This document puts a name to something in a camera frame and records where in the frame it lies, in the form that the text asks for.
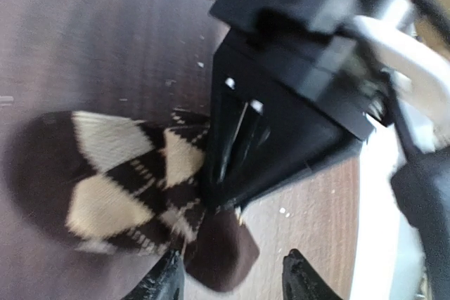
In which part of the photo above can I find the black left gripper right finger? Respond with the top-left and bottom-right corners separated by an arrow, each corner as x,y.
282,249 -> 338,300

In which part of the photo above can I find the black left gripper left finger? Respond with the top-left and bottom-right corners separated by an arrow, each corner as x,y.
124,250 -> 185,300

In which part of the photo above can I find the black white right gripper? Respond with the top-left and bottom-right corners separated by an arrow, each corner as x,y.
202,0 -> 449,210

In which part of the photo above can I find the beige brown argyle sock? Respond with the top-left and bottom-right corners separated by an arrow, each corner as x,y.
4,109 -> 260,293

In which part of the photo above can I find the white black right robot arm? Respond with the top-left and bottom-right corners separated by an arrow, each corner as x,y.
201,0 -> 449,299

